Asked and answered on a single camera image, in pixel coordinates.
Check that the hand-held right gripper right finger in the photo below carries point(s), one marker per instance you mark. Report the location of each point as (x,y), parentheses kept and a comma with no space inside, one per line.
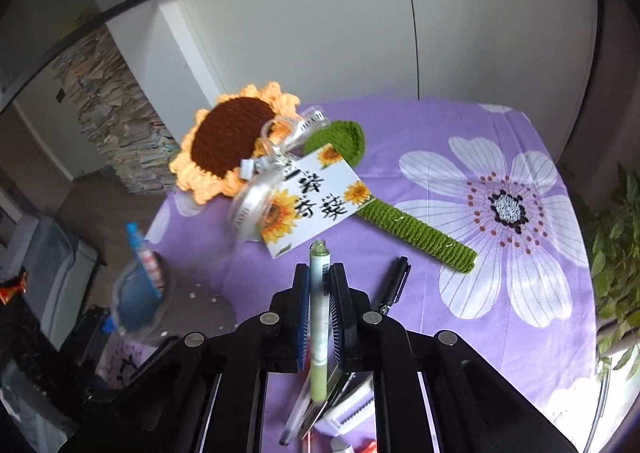
(336,318)

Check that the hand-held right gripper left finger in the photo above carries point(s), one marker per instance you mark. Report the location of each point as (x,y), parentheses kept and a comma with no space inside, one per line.
(301,318)

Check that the pale green gel pen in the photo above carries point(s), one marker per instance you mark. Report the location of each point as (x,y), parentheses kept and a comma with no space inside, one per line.
(318,283)

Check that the black pen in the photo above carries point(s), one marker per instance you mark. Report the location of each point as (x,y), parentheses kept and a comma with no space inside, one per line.
(392,283)

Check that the dark slim pen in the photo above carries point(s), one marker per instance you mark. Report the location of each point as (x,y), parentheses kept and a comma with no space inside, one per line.
(330,398)

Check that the white retractable eraser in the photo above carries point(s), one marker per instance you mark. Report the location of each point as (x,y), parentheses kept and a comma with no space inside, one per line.
(350,408)

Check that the clear ballpoint pen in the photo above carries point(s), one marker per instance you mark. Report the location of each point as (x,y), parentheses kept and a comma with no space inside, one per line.
(295,413)

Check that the white satin ribbon bow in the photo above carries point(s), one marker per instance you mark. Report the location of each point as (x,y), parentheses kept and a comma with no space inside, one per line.
(250,203)

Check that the sunflower printed gift card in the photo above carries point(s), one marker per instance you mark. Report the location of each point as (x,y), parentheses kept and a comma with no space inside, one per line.
(320,183)

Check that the purple floral tablecloth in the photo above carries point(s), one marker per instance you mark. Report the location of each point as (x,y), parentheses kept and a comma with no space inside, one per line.
(400,133)

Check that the crochet sunflower with green stem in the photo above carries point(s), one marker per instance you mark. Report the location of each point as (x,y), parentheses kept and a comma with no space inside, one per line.
(225,133)

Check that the grey cushioned seat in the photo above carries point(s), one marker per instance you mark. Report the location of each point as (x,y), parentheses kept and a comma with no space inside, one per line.
(55,263)

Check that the tall stack of papers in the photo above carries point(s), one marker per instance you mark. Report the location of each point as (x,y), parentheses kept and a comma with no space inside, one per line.
(115,108)

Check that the green leafy plant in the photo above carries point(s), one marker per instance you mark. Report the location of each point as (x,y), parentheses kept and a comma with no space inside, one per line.
(615,253)

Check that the white wardrobe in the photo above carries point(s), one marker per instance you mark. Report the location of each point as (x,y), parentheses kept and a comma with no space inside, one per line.
(325,23)

